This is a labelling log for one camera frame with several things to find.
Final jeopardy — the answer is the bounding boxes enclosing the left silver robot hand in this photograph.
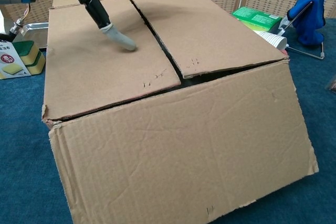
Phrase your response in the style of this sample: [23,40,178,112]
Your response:
[56,0,181,51]

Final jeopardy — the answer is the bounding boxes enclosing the large cardboard shipping box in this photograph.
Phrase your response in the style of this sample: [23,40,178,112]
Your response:
[41,0,320,224]

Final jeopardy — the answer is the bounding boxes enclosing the rectangular stainless steel tray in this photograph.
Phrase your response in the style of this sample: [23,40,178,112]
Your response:
[19,22,49,49]

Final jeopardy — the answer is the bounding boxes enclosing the yellow green sponge pack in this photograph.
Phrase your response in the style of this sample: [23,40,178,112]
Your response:
[0,39,47,80]

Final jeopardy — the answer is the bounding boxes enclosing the green tissue pack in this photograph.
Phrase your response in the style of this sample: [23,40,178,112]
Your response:
[231,6,283,32]

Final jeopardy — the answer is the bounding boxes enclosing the blue felt table cover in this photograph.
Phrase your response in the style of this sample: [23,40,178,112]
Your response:
[0,16,336,224]

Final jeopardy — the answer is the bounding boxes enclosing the stack of white paper cups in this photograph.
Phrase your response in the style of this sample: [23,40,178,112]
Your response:
[258,30,289,51]

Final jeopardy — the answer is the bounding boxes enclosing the white plastic clip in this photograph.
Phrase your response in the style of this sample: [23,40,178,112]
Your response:
[277,16,292,37]

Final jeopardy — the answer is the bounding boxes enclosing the blue oven mitt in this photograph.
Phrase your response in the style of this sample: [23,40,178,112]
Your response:
[286,0,331,46]

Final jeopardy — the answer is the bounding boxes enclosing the brown snack packet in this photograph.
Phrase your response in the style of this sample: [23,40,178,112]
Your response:
[324,74,336,93]

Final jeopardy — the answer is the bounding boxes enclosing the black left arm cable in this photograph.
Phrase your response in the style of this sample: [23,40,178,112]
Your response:
[7,2,32,42]

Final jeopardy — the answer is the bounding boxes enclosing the metal wire rack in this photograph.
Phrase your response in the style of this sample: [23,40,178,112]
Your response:
[278,1,326,59]

